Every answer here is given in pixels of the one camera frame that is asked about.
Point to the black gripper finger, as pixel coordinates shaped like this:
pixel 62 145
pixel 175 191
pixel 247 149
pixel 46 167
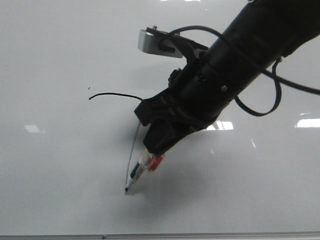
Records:
pixel 162 135

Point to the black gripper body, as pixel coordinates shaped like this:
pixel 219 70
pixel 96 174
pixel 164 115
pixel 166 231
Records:
pixel 195 96

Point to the black white whiteboard marker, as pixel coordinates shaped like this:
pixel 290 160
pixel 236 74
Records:
pixel 141 166

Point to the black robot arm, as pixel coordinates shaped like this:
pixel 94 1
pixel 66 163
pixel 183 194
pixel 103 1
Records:
pixel 260 35

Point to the white glossy whiteboard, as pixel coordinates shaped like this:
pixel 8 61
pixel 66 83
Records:
pixel 67 136

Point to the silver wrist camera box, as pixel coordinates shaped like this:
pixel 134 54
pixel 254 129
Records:
pixel 156 42

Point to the grey aluminium whiteboard frame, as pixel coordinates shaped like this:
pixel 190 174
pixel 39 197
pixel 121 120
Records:
pixel 305 235

